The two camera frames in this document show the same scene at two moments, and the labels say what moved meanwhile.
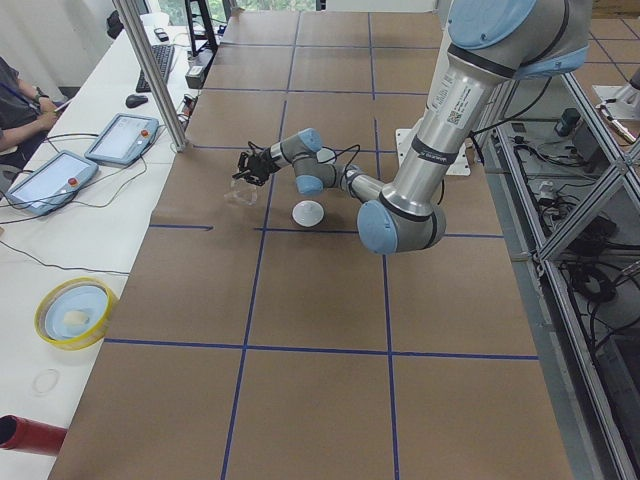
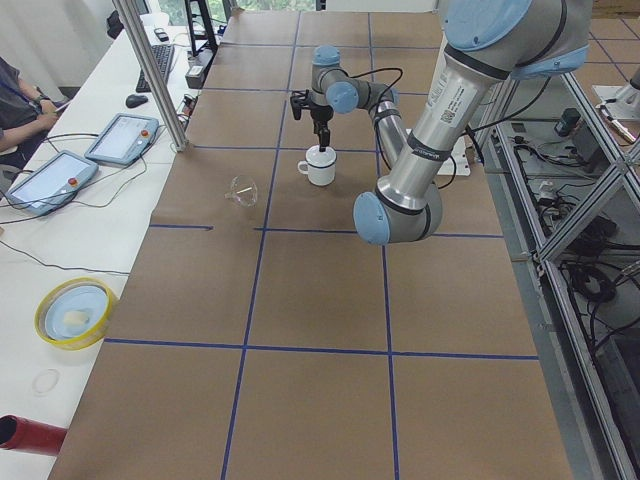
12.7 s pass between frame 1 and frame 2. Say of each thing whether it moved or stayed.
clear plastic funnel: stayed
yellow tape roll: stayed
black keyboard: stayed
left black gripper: moved
